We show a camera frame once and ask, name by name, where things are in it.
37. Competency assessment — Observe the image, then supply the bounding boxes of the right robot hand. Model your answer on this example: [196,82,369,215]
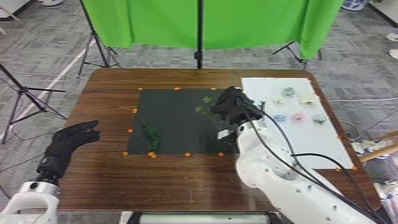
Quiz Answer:
[209,86,267,127]

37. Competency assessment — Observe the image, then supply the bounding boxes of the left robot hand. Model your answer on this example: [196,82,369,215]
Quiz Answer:
[36,120,102,165]

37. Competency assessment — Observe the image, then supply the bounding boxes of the leafy green sprig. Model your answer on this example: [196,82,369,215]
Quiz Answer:
[193,104,227,130]

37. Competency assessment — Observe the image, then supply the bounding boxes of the dark mat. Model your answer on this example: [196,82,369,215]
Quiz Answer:
[127,87,242,156]

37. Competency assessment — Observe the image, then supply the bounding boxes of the pink flower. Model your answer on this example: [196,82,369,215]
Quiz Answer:
[290,112,308,125]

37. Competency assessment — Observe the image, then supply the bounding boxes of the long green sprig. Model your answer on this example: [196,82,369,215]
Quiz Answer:
[139,120,164,153]

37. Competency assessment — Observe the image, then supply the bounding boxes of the pale blue flower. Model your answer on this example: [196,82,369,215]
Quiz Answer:
[312,113,330,126]

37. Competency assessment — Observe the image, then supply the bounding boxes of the black tripod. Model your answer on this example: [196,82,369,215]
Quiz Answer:
[0,63,72,146]

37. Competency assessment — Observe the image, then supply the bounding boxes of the white sheet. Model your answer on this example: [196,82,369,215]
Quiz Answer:
[241,76,358,171]

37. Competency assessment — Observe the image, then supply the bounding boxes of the black stand legs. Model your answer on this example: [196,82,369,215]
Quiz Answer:
[271,39,326,71]

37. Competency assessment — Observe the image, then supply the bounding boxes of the black stand pole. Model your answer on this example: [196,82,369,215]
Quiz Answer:
[193,0,207,70]

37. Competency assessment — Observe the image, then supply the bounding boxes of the black light stand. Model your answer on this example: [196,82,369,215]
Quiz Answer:
[77,0,125,80]

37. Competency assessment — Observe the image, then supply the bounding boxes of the pale grey bar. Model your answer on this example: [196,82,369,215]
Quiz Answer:
[120,210,289,224]

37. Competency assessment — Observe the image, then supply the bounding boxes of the black cable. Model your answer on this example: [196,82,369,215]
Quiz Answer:
[239,99,388,224]

